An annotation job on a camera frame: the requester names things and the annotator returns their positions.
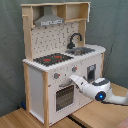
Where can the left grey stove knob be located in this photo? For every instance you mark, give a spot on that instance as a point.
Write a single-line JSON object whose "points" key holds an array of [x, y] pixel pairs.
{"points": [[56, 75]]}

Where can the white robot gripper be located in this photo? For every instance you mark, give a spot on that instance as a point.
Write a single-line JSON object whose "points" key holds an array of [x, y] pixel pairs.
{"points": [[81, 83]]}

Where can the grey toy sink basin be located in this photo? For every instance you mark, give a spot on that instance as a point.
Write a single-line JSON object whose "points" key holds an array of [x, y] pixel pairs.
{"points": [[79, 51]]}

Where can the grey stove knob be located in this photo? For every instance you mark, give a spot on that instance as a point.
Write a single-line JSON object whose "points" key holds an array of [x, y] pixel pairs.
{"points": [[74, 69], [56, 75]]}

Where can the white oven door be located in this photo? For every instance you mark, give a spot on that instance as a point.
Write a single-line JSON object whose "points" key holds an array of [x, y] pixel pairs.
{"points": [[62, 101]]}

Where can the black toy faucet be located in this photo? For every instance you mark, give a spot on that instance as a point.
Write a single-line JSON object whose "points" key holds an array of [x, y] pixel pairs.
{"points": [[71, 44]]}

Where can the wooden toy kitchen frame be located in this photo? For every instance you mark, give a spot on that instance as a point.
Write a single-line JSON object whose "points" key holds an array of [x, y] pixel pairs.
{"points": [[46, 40]]}

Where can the grey range hood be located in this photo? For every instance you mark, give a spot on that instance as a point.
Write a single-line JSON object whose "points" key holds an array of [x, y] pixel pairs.
{"points": [[48, 18]]}

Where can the white toy microwave door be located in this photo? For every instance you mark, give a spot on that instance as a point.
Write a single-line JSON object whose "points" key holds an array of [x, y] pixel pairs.
{"points": [[89, 5]]}

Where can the black toy stovetop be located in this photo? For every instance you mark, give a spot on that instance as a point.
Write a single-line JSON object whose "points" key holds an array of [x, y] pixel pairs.
{"points": [[52, 59]]}

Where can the right grey stove knob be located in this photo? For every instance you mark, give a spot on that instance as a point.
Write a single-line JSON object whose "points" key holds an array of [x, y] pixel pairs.
{"points": [[74, 69]]}

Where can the grey ice dispenser panel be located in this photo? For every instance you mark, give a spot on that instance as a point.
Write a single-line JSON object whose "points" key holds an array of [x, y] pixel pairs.
{"points": [[91, 73]]}

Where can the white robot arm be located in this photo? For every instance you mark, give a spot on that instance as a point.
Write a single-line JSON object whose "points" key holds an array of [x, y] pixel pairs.
{"points": [[100, 90]]}

